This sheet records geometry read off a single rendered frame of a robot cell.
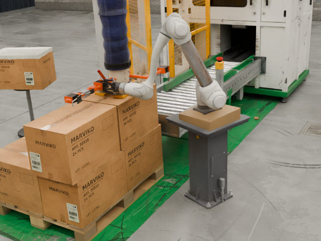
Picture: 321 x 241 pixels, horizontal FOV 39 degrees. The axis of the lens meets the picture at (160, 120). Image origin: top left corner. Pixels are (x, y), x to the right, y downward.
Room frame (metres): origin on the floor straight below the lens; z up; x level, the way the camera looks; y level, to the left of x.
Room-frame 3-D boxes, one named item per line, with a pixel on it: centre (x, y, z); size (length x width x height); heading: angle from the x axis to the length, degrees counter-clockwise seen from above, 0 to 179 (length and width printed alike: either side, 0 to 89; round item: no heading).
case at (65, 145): (3.15, 0.66, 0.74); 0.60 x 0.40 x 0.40; 149
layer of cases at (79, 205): (3.60, 0.73, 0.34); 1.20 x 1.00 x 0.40; 148
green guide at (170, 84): (5.47, -0.45, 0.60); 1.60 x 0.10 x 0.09; 148
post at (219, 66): (4.26, -0.61, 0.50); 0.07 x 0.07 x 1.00; 58
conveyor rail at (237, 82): (4.86, -0.77, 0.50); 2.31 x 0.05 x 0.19; 148
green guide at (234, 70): (5.19, -0.90, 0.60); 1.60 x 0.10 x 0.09; 148
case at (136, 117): (3.67, 0.34, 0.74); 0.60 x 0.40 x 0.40; 149
